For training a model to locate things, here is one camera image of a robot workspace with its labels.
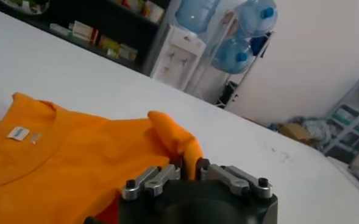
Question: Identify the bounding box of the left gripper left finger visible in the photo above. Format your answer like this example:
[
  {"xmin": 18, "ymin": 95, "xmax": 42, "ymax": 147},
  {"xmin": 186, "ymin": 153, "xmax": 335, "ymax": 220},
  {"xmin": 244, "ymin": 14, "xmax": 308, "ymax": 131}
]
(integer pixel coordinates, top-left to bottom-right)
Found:
[{"xmin": 121, "ymin": 156, "xmax": 185, "ymax": 201}]

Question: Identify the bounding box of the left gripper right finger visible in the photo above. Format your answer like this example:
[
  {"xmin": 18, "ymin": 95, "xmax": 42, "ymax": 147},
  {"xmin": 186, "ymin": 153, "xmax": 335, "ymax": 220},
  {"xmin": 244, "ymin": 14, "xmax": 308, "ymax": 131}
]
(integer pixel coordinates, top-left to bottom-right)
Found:
[{"xmin": 196, "ymin": 158, "xmax": 273, "ymax": 199}]

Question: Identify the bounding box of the orange t-shirt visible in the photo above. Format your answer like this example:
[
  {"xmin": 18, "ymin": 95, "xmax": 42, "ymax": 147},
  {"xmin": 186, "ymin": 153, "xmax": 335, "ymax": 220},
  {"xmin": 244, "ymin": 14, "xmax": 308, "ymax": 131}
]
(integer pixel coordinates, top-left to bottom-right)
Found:
[{"xmin": 0, "ymin": 93, "xmax": 205, "ymax": 224}]

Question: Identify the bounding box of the pile of clothes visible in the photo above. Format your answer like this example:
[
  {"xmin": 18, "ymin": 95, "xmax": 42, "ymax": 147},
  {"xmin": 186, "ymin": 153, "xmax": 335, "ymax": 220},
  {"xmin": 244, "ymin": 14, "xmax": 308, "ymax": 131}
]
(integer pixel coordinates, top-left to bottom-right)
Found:
[{"xmin": 288, "ymin": 116, "xmax": 333, "ymax": 150}]

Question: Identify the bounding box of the large brown cardboard box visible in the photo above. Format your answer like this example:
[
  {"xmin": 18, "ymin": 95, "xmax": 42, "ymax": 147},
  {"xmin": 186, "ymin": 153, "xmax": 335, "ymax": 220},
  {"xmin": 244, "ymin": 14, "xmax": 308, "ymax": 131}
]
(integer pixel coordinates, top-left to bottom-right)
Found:
[{"xmin": 277, "ymin": 123, "xmax": 316, "ymax": 146}]

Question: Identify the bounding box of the blue standing fan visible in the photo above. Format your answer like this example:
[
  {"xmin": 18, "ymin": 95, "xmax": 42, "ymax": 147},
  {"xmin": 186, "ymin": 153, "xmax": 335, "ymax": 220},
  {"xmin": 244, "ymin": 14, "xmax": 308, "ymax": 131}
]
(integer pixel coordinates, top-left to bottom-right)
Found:
[{"xmin": 194, "ymin": 0, "xmax": 273, "ymax": 109}]

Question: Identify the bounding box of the blue water jug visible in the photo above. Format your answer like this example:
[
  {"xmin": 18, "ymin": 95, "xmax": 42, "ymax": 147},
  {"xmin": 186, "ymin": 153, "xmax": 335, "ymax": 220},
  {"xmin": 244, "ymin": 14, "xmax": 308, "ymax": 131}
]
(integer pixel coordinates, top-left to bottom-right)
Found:
[
  {"xmin": 175, "ymin": 0, "xmax": 221, "ymax": 35},
  {"xmin": 212, "ymin": 37, "xmax": 255, "ymax": 75},
  {"xmin": 238, "ymin": 0, "xmax": 279, "ymax": 38}
]

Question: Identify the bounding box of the white water dispenser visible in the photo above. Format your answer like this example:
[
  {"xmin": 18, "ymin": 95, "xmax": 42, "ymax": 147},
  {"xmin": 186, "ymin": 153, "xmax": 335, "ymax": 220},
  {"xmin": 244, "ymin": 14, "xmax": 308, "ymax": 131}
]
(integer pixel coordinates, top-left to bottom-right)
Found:
[{"xmin": 151, "ymin": 24, "xmax": 207, "ymax": 92}]

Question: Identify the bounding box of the white green medicine box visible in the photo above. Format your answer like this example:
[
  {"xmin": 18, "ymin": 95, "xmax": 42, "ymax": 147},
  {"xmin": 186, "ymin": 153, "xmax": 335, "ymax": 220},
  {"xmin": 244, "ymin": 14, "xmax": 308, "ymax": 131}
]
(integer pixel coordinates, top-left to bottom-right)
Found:
[{"xmin": 119, "ymin": 44, "xmax": 138, "ymax": 62}]

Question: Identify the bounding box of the white storage drawer cabinet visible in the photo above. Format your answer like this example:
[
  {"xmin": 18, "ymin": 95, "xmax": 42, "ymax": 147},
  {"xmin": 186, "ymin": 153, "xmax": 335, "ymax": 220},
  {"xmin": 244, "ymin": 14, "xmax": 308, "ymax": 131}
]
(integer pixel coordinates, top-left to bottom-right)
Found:
[{"xmin": 323, "ymin": 65, "xmax": 359, "ymax": 165}]

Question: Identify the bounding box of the yellow green medicine box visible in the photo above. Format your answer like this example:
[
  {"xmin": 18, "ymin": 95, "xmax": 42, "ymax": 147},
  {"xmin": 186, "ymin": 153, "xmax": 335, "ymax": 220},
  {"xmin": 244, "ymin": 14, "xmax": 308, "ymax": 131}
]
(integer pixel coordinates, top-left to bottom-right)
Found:
[{"xmin": 98, "ymin": 35, "xmax": 121, "ymax": 59}]

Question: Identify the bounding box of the white red medicine box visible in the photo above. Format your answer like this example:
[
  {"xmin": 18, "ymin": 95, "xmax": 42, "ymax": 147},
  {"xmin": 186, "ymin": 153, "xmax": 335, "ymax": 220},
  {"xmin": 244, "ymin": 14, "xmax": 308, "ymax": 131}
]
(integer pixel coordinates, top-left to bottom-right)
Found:
[{"xmin": 71, "ymin": 20, "xmax": 99, "ymax": 45}]

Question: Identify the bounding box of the black shelving unit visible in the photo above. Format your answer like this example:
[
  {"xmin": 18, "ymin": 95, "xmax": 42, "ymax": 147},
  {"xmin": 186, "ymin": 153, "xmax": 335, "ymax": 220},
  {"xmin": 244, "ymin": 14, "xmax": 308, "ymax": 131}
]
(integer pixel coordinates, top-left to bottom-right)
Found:
[{"xmin": 0, "ymin": 0, "xmax": 171, "ymax": 74}]

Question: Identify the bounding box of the flat white small box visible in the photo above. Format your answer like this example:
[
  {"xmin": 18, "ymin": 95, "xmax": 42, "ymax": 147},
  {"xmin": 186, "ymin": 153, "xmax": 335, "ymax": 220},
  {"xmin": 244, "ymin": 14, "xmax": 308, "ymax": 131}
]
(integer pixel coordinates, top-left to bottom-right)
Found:
[{"xmin": 49, "ymin": 23, "xmax": 72, "ymax": 38}]

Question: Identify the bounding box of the green white plastic bag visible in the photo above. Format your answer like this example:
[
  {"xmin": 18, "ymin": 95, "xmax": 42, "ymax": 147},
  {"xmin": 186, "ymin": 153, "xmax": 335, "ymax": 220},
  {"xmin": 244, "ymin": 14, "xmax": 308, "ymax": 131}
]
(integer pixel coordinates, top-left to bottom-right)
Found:
[{"xmin": 1, "ymin": 0, "xmax": 51, "ymax": 15}]

